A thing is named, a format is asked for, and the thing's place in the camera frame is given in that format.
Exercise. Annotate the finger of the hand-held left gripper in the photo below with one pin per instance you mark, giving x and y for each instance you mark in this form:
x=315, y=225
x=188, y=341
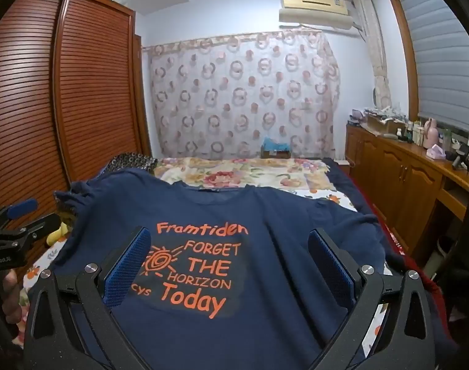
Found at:
x=45, y=226
x=22, y=208

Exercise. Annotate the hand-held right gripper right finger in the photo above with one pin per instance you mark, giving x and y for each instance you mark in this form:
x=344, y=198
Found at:
x=331, y=269

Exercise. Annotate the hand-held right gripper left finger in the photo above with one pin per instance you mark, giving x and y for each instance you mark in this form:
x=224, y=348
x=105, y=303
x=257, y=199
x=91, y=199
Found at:
x=128, y=268

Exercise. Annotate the navy blue printed t-shirt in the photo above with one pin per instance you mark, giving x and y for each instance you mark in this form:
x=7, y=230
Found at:
x=257, y=216

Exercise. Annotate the person's left hand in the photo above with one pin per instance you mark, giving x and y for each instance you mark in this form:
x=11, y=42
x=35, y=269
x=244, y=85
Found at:
x=11, y=296

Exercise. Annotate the yellow soft cushion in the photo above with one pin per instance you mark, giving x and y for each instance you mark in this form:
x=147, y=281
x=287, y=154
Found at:
x=59, y=233

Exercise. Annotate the white orange-print bedsheet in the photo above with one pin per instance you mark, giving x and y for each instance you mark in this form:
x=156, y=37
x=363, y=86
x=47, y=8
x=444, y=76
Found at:
x=36, y=273

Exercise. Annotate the dark patterned pillow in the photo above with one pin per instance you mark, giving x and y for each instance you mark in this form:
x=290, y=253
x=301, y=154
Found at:
x=130, y=162

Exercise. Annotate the wooden sideboard cabinet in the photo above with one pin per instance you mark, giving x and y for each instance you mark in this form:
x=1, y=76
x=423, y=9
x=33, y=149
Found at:
x=392, y=169

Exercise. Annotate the brown louvered wooden wardrobe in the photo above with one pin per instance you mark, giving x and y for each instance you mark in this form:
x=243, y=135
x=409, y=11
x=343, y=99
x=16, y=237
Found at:
x=84, y=104

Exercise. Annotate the blue item on brown box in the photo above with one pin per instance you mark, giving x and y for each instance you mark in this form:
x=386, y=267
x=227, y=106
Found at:
x=276, y=148

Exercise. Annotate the cardboard box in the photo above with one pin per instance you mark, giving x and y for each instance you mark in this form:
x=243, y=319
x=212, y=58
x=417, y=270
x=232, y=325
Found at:
x=385, y=124

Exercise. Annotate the pink tissue box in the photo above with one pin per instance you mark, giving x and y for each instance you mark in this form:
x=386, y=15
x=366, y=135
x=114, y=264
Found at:
x=436, y=153

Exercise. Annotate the cluster of toiletry bottles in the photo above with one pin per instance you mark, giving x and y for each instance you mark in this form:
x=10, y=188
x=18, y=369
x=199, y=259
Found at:
x=410, y=133

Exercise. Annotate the pink kettle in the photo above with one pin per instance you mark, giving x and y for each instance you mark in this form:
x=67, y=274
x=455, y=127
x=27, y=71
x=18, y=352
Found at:
x=430, y=133

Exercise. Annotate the black handheld device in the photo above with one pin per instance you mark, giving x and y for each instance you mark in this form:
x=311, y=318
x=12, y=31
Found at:
x=462, y=156

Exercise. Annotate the sheer circle-patterned curtain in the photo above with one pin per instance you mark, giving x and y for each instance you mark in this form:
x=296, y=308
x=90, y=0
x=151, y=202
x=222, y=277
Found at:
x=238, y=104

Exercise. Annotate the beige tied side curtain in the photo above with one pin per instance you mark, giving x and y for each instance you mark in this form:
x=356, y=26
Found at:
x=377, y=46

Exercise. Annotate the beige wall air conditioner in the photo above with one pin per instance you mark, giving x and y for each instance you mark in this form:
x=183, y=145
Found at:
x=315, y=9

